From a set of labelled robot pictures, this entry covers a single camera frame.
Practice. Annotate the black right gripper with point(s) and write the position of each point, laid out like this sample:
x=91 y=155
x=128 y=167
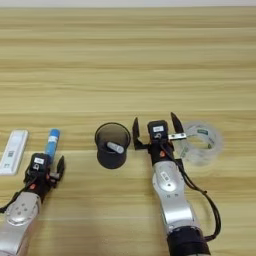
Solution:
x=160 y=151

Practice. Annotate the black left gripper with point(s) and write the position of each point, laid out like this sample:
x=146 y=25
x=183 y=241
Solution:
x=40 y=185

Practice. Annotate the blue glue stick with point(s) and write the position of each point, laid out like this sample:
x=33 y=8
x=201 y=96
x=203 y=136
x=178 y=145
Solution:
x=52 y=143

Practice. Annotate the white rectangular test cassette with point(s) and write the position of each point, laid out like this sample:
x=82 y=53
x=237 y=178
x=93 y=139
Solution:
x=13 y=151

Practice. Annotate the clear tape roll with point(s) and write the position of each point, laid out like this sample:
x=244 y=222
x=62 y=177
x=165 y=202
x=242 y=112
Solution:
x=213 y=146

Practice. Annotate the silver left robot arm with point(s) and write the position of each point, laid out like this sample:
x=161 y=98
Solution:
x=18 y=216

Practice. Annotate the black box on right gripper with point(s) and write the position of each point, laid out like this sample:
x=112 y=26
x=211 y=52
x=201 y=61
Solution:
x=158 y=130

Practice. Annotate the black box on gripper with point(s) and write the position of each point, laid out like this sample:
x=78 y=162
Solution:
x=38 y=162
x=158 y=130

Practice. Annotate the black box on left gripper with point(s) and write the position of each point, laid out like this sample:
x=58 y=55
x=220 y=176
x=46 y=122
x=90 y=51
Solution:
x=38 y=162

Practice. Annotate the grey white cylinder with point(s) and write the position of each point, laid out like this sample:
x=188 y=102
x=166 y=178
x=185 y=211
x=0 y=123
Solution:
x=115 y=147

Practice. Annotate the black mesh pen cup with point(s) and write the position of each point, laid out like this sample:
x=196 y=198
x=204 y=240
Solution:
x=108 y=160

